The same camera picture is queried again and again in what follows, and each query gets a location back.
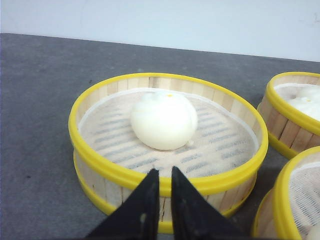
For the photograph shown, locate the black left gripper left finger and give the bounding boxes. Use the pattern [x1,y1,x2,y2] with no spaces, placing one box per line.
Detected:
[85,169,160,240]

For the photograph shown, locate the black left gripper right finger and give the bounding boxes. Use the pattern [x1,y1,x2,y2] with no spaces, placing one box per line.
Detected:
[171,166,242,240]

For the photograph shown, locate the bamboo steamer basket one bun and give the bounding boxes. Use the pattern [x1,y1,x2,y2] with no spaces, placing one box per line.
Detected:
[68,72,269,234]

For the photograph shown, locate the bamboo steamer basket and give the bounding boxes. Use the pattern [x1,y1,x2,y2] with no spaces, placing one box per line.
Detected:
[257,71,320,160]

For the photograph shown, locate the white mesh steamer liner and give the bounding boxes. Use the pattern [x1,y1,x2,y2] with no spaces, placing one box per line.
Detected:
[78,88,260,178]

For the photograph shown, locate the bamboo steamer basket three buns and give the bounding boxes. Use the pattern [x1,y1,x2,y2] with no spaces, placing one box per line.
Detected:
[251,146,320,240]

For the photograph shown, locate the white steamed bun single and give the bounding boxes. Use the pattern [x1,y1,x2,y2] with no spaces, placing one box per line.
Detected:
[130,91,198,151]

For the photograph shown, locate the white mesh liner near basket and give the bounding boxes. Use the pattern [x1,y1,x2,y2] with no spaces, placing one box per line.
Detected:
[289,161,320,240]

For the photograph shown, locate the white bun in far basket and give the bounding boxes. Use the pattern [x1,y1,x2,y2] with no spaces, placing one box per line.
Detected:
[287,86,320,121]

